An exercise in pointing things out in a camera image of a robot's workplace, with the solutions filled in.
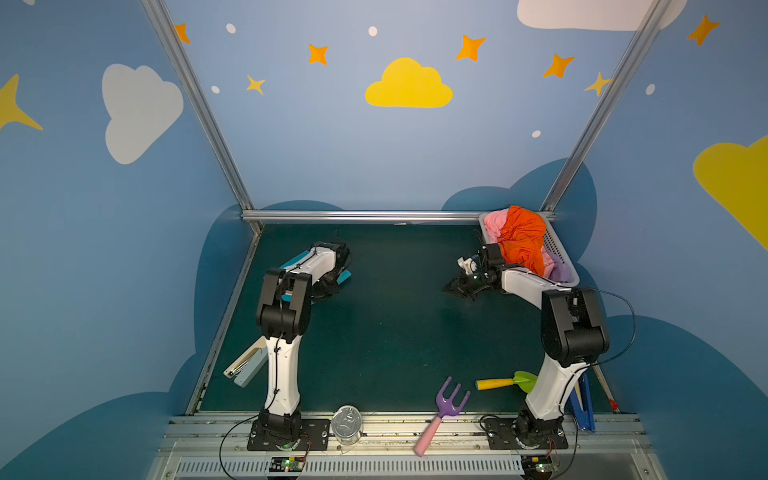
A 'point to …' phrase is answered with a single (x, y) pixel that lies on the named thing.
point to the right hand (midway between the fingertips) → (445, 286)
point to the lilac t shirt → (560, 272)
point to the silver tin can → (346, 424)
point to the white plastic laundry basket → (554, 234)
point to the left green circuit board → (287, 464)
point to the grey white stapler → (248, 362)
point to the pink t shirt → (494, 222)
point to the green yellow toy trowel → (521, 378)
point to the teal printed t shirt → (343, 276)
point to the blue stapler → (580, 398)
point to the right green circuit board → (537, 466)
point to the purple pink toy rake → (446, 408)
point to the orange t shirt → (522, 238)
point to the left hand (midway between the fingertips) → (322, 298)
